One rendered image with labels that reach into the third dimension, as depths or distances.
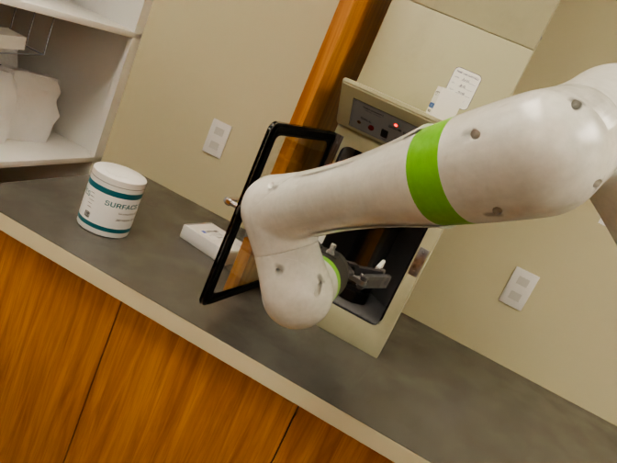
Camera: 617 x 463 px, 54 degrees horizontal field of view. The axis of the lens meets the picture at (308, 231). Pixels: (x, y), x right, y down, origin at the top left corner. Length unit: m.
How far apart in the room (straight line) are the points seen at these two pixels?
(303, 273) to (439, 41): 0.70
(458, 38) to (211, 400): 0.94
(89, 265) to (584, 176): 1.06
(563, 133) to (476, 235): 1.26
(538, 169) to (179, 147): 1.62
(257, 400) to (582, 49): 1.23
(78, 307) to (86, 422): 0.28
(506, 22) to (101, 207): 0.99
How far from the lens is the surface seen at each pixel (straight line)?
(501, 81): 1.37
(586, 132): 0.58
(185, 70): 2.06
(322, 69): 1.34
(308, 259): 0.87
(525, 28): 1.38
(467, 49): 1.38
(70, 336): 1.50
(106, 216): 1.51
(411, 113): 1.26
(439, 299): 1.87
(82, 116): 2.27
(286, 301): 0.87
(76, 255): 1.40
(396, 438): 1.23
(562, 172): 0.57
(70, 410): 1.57
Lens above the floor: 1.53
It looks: 15 degrees down
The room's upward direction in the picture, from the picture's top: 24 degrees clockwise
